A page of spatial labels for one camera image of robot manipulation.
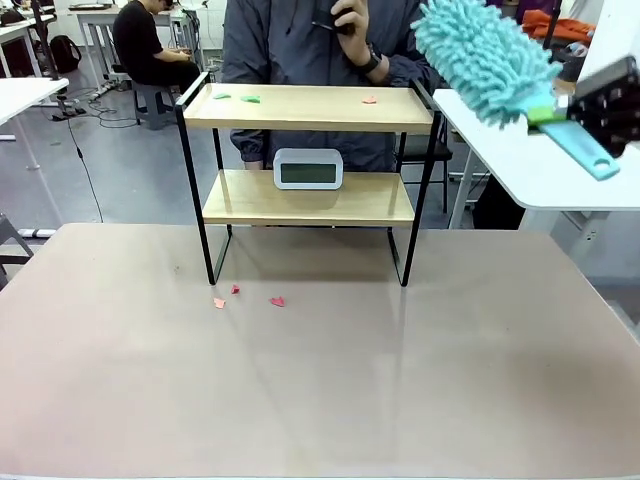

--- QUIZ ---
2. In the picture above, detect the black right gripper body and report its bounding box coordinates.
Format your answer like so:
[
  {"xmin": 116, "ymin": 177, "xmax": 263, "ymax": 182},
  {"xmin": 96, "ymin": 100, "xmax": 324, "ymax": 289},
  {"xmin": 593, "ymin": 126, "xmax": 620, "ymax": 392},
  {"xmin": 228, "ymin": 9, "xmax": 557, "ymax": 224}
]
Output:
[{"xmin": 569, "ymin": 55, "xmax": 640, "ymax": 157}]

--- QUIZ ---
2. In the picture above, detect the teal microfiber duster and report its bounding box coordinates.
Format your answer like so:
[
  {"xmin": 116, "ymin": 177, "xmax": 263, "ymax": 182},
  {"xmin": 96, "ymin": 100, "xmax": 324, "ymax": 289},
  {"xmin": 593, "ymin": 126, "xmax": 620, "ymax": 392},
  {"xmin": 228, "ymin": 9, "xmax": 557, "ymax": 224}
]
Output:
[{"xmin": 412, "ymin": 0, "xmax": 622, "ymax": 182}]

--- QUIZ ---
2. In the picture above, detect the white digital alarm clock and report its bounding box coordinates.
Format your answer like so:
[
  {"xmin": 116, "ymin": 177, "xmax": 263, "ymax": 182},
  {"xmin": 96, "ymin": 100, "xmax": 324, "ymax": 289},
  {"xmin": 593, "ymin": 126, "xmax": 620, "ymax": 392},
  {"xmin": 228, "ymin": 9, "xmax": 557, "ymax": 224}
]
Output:
[{"xmin": 272, "ymin": 148, "xmax": 345, "ymax": 191}]

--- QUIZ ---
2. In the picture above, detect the person's left forearm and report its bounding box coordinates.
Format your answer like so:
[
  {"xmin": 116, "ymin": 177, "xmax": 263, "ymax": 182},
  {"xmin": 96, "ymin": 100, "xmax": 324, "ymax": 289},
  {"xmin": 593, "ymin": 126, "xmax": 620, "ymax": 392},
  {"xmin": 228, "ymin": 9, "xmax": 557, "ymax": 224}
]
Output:
[{"xmin": 372, "ymin": 49, "xmax": 435, "ymax": 89}]

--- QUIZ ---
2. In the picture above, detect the two-tier wooden metal shelf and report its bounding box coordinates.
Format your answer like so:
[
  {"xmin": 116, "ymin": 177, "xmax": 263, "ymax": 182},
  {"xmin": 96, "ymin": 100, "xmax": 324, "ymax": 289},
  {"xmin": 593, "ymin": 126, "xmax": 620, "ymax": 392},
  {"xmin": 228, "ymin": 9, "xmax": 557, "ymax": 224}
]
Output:
[{"xmin": 174, "ymin": 71, "xmax": 444, "ymax": 289}]

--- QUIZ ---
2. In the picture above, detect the person's left hand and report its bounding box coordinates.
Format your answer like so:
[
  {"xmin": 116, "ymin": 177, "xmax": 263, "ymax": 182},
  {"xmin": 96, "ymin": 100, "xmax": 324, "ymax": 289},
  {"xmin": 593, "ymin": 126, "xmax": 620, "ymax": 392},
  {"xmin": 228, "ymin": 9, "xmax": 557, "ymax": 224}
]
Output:
[{"xmin": 330, "ymin": 0, "xmax": 375, "ymax": 67}]

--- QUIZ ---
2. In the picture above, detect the dark storage crate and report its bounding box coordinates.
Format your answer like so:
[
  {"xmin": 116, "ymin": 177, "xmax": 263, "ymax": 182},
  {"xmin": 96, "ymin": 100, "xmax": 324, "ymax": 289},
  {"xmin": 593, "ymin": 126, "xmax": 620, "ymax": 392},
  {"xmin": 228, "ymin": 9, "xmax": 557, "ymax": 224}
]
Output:
[{"xmin": 552, "ymin": 45, "xmax": 587, "ymax": 84}]

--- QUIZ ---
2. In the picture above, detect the large white table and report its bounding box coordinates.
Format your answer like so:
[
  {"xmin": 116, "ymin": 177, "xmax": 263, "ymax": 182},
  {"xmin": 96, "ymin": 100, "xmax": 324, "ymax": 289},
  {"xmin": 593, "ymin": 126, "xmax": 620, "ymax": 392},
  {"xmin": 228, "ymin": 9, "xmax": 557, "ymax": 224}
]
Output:
[{"xmin": 432, "ymin": 88, "xmax": 640, "ymax": 231}]

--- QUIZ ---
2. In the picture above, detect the orange cloth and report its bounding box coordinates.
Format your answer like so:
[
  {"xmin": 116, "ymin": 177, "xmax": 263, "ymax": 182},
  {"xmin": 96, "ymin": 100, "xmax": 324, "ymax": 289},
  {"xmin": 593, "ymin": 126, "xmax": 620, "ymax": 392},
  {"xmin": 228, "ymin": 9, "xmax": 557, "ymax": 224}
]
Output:
[{"xmin": 522, "ymin": 9, "xmax": 597, "ymax": 47}]

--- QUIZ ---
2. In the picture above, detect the black pole stand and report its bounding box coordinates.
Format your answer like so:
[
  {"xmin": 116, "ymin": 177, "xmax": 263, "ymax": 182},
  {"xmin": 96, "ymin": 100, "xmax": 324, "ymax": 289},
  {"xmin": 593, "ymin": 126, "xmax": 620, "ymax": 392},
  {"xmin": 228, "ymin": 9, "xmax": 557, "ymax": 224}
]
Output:
[{"xmin": 542, "ymin": 0, "xmax": 562, "ymax": 51}]

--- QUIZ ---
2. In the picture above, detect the black chair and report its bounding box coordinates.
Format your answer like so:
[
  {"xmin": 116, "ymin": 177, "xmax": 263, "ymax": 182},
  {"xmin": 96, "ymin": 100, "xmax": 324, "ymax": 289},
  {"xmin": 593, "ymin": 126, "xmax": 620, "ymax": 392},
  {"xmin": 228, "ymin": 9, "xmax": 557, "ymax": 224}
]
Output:
[{"xmin": 397, "ymin": 130, "xmax": 454, "ymax": 215}]

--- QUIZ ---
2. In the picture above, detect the black wristwatch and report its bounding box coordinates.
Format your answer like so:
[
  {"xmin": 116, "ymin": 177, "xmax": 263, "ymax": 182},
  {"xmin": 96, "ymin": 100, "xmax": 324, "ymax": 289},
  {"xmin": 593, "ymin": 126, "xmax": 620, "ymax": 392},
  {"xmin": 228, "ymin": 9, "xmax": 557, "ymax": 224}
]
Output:
[{"xmin": 360, "ymin": 43, "xmax": 385, "ymax": 75}]

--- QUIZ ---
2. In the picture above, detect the person's grey jacket torso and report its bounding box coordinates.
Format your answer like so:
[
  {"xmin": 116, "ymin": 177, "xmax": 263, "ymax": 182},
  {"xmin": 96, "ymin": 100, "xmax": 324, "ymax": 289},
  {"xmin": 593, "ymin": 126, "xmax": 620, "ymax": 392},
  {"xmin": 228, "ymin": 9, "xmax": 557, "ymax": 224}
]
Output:
[{"xmin": 221, "ymin": 0, "xmax": 441, "ymax": 172}]

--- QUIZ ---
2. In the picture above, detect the grey plastic stool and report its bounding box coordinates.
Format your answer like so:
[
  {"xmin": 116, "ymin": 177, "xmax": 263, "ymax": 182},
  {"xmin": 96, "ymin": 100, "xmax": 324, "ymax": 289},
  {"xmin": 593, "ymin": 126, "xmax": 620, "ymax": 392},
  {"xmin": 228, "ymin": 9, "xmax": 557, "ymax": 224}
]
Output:
[{"xmin": 132, "ymin": 82, "xmax": 180, "ymax": 131}]

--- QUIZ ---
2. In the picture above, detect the seated person in black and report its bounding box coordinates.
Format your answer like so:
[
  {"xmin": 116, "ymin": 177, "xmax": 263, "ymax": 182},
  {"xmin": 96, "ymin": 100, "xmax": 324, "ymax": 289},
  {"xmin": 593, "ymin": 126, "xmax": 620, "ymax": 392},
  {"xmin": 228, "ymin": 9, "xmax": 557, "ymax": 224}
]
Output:
[{"xmin": 112, "ymin": 0, "xmax": 202, "ymax": 87}]

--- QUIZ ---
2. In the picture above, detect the white background desk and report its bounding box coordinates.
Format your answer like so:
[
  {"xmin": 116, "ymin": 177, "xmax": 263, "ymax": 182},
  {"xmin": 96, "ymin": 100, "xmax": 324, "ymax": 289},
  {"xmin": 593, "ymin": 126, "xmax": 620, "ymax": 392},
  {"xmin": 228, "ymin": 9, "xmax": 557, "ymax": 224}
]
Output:
[{"xmin": 67, "ymin": 2, "xmax": 174, "ymax": 92}]

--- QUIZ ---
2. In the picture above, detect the black backpack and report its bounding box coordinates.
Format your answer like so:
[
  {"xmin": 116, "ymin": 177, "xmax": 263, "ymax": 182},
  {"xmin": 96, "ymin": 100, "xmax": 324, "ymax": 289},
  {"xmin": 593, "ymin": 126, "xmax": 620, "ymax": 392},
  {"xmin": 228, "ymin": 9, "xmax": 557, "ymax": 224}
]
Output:
[{"xmin": 49, "ymin": 34, "xmax": 82, "ymax": 74}]

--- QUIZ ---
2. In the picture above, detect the grey folding chair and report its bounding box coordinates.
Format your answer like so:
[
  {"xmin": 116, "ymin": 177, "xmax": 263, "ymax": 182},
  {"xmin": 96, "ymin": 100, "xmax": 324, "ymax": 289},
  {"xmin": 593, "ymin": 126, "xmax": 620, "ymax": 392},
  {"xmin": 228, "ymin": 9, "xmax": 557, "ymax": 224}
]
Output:
[{"xmin": 0, "ymin": 213, "xmax": 35, "ymax": 292}]

